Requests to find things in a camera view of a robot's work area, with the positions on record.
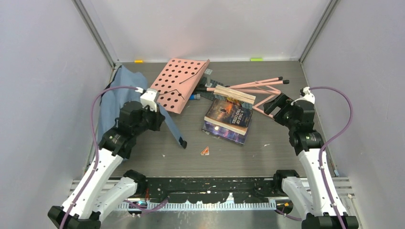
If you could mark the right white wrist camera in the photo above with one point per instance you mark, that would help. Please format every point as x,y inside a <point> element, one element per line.
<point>305,95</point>

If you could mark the pink folding stand legs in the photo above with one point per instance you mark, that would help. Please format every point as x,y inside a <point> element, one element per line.
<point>263,90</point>

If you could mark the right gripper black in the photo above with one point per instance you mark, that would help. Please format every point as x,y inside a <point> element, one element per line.
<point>283,101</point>

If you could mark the pink perforated stand board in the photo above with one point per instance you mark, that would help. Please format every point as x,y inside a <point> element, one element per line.
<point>177,81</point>

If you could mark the blue fabric backpack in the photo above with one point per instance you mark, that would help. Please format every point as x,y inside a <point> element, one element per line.
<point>113,100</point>

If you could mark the purple galaxy cover book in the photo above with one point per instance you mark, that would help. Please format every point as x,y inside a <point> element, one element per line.
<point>224,133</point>

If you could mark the small orange triangle wrapper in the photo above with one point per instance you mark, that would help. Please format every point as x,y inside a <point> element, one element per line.
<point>206,151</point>

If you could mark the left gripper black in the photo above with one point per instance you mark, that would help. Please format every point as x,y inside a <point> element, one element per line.
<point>158,118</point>

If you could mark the blue marker pen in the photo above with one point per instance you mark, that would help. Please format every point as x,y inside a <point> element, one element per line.
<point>195,97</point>

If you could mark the book with pale page edges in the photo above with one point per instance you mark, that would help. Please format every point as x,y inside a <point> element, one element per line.
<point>234,96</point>

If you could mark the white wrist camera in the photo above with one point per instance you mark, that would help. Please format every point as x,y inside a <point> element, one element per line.
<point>305,95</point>
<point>149,99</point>

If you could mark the Tale of Two Cities book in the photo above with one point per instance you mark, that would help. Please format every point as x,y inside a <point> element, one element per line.
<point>229,116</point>

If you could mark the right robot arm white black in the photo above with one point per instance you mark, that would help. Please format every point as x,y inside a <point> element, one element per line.
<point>319,206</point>

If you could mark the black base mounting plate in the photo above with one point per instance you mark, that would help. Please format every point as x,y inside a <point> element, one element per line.
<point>210,190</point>

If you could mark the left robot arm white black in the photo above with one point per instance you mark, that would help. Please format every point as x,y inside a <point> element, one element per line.
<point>86,207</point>

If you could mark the green tape marker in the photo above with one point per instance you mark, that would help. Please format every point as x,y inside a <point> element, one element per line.
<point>256,59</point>

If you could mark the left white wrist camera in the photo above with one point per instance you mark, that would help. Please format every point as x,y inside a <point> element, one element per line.
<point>149,99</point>

